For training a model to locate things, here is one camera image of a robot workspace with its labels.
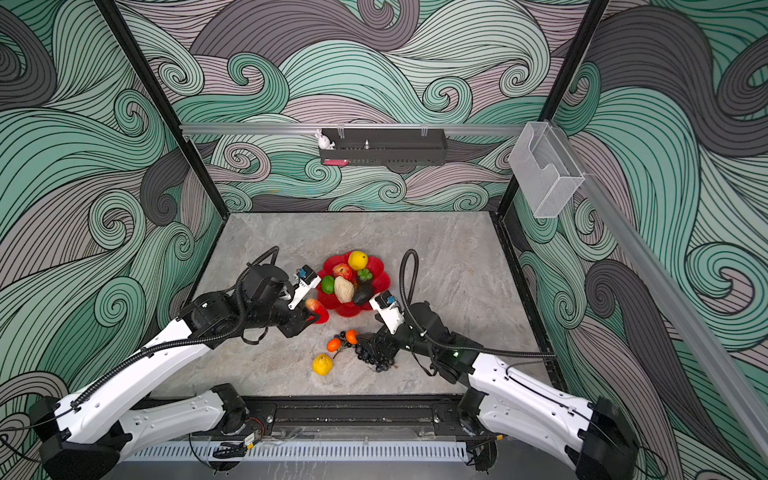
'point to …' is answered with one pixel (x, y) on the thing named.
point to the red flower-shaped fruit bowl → (379, 274)
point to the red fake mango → (315, 306)
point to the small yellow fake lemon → (322, 364)
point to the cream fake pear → (343, 289)
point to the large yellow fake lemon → (357, 260)
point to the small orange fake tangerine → (333, 345)
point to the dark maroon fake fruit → (365, 279)
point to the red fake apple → (342, 270)
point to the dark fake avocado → (363, 291)
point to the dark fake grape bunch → (368, 353)
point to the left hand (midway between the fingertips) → (312, 308)
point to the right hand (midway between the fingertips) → (367, 328)
